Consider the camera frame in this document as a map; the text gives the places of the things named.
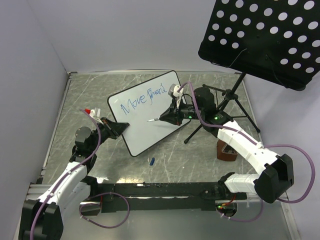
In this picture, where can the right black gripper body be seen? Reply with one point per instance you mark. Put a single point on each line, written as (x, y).
(185, 111)

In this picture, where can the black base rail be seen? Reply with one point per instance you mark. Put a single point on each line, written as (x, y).
(160, 196)

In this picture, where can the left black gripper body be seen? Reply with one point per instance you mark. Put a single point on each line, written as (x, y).
(105, 131)

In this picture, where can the aluminium frame rail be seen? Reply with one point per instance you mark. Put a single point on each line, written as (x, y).
(36, 190)

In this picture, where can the white whiteboard black frame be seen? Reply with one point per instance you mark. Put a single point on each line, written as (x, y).
(141, 103)

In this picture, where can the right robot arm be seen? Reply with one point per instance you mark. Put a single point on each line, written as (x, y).
(274, 173)

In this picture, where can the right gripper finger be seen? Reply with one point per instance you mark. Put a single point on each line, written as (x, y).
(169, 112)
(171, 118)

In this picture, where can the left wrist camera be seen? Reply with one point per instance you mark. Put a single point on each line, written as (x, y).
(94, 113)

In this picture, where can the blue marker cap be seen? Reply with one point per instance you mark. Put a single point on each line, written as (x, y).
(152, 161)

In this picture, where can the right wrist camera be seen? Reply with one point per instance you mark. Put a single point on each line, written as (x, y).
(176, 92)

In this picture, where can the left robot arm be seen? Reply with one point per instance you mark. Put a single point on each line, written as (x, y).
(44, 218)

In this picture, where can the black perforated music stand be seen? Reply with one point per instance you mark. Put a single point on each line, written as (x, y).
(276, 43)

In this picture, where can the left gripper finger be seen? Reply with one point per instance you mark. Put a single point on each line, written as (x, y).
(105, 120)
(118, 128)

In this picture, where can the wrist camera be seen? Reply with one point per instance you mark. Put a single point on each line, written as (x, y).
(94, 113)
(176, 92)

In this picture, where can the white marker pen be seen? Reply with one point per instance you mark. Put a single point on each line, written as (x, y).
(153, 120)

